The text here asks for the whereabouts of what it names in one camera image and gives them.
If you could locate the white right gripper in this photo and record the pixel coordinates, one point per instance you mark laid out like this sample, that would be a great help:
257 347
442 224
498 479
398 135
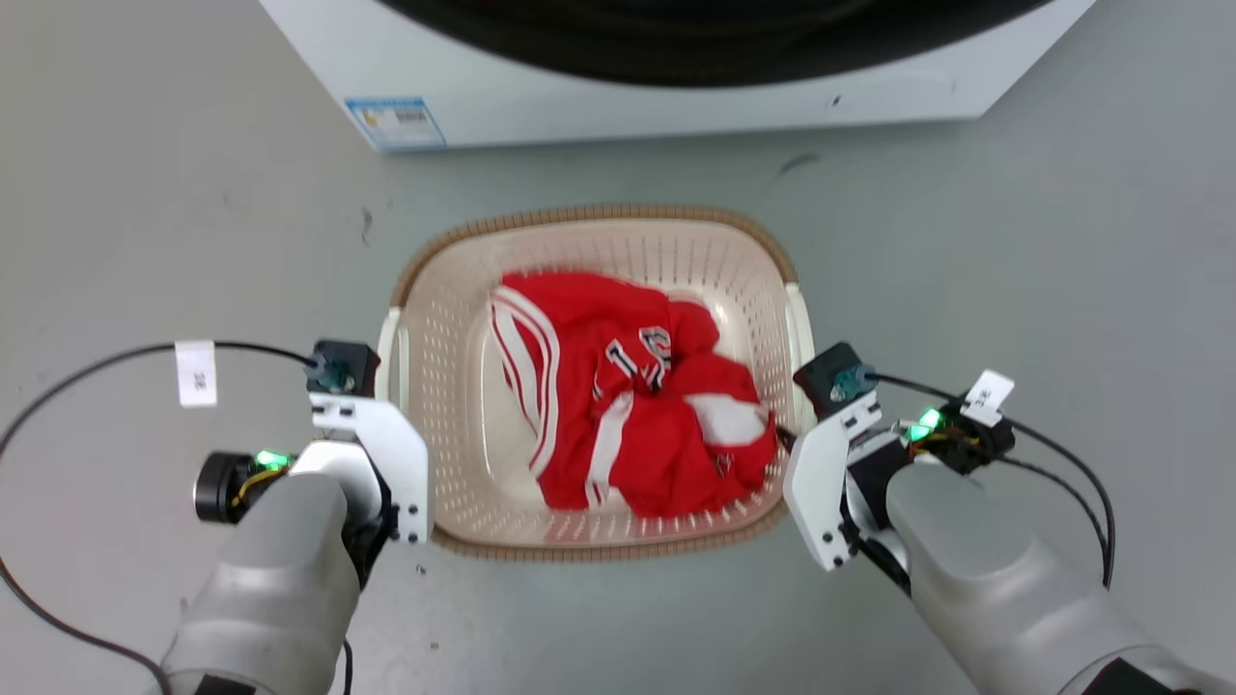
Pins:
816 473

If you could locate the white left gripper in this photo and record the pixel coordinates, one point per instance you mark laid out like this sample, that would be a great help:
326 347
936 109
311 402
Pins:
391 454

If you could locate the beige plastic laundry basket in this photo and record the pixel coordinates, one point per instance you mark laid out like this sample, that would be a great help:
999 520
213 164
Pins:
454 405

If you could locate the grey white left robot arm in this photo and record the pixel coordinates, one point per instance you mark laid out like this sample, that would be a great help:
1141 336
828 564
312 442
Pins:
280 579

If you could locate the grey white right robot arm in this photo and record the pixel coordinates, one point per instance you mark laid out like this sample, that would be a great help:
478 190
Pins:
1004 589

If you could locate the red white striped jersey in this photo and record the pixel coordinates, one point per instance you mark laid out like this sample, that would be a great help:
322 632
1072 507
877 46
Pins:
637 425

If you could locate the blue white energy label sticker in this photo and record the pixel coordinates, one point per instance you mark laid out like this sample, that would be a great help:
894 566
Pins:
396 122

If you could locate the white washing machine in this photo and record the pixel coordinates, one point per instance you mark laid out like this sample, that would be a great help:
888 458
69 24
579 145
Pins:
676 111

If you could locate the black round washing machine door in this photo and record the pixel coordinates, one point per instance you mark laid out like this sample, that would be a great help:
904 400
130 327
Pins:
715 43

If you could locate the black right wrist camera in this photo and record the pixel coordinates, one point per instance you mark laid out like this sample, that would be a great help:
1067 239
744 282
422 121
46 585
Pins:
835 378

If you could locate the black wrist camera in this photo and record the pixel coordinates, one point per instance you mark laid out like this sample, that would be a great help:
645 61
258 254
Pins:
835 378
343 367

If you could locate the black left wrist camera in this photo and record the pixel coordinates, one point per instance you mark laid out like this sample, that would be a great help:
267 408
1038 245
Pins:
343 367

